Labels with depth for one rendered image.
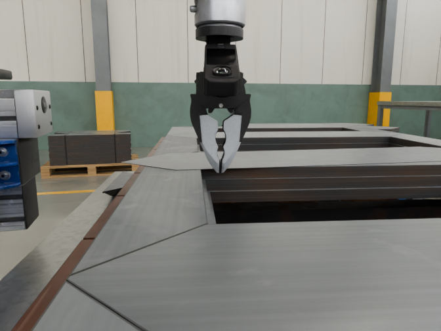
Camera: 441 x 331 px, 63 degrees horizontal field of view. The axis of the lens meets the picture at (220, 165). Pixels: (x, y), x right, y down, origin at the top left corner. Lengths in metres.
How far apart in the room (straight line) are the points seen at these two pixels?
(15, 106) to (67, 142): 4.21
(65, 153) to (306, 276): 4.82
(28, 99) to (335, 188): 0.57
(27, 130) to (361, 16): 8.76
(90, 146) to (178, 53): 3.43
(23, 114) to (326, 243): 0.62
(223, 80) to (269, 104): 7.67
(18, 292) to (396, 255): 0.55
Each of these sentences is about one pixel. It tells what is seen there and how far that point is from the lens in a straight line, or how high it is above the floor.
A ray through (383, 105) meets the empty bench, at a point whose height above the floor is 0.90.
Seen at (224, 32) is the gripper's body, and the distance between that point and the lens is 0.54.
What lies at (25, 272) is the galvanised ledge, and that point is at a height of 0.68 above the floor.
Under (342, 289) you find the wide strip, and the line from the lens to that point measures 0.23.
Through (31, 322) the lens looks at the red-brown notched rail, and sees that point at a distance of 0.30.
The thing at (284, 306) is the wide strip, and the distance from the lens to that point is 0.21.
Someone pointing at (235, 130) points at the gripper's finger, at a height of 0.93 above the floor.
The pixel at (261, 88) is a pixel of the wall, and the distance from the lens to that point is 8.05.
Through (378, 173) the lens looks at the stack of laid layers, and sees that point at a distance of 0.66.
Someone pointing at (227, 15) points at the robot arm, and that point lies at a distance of 0.54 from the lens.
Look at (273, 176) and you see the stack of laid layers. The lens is 0.60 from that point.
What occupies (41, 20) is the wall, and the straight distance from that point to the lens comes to 7.92.
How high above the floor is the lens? 0.98
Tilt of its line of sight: 10 degrees down
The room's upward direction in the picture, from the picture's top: straight up
